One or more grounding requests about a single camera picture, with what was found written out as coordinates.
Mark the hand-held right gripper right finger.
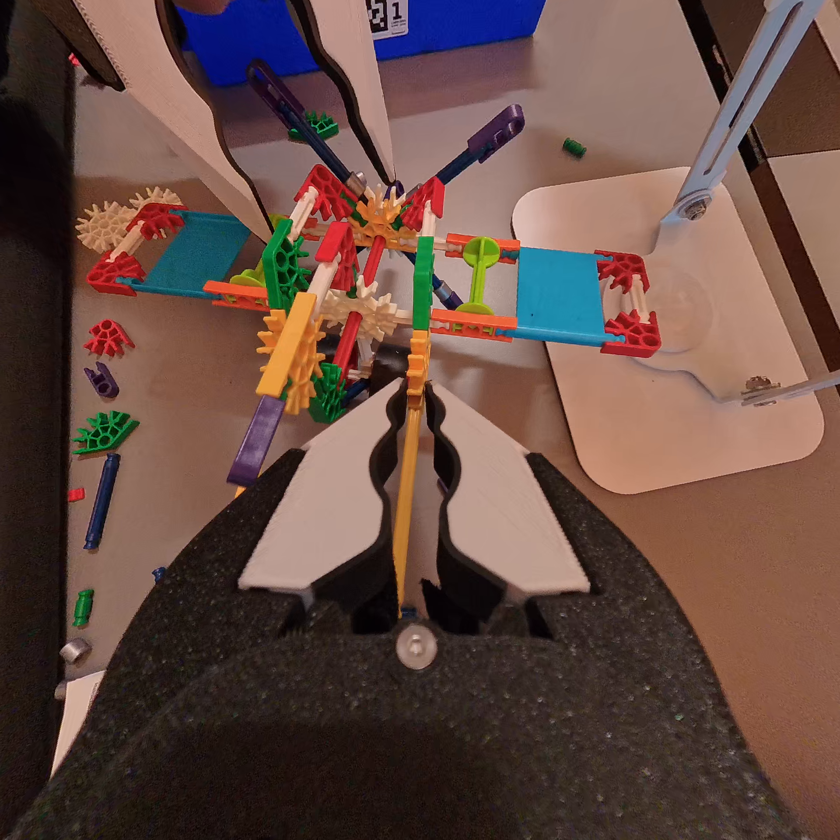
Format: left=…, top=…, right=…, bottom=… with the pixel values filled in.
left=423, top=381, right=590, bottom=595

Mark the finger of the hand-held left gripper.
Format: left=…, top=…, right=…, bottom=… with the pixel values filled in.
left=71, top=0, right=275, bottom=242
left=287, top=0, right=396, bottom=188

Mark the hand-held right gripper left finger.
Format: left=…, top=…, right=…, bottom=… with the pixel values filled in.
left=238, top=379, right=404, bottom=593

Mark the green fan connector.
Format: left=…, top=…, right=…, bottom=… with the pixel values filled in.
left=261, top=218, right=311, bottom=311
left=71, top=411, right=140, bottom=455

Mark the colourful toy rod airplane model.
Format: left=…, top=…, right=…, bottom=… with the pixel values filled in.
left=87, top=59, right=660, bottom=490

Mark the white snowflake connector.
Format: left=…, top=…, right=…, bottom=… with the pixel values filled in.
left=75, top=202, right=135, bottom=253
left=128, top=186, right=185, bottom=212

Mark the blue bin with square tag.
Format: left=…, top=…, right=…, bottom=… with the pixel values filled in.
left=174, top=0, right=547, bottom=88

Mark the white stand with wooden board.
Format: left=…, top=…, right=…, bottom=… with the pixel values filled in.
left=511, top=0, right=840, bottom=495

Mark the red fan connector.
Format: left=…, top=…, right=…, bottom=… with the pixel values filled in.
left=83, top=319, right=135, bottom=358

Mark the purple clip connector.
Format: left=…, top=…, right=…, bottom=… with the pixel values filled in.
left=83, top=362, right=121, bottom=400

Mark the white instruction booklet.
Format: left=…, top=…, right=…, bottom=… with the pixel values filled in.
left=49, top=669, right=109, bottom=778

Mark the black table inset panel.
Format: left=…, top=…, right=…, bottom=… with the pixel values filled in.
left=679, top=0, right=840, bottom=173

